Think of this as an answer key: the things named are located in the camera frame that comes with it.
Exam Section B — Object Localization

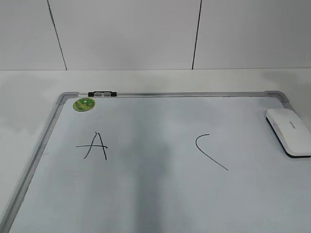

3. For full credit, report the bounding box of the round green magnet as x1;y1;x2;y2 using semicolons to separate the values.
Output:
73;98;95;112

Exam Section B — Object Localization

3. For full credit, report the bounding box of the black board hanging clip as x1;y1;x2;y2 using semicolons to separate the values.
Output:
87;91;117;97

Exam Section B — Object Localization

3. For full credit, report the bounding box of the white whiteboard with aluminium frame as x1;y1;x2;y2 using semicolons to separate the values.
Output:
0;91;311;233

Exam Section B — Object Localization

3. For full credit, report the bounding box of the white whiteboard eraser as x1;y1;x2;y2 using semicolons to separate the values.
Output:
264;108;311;158

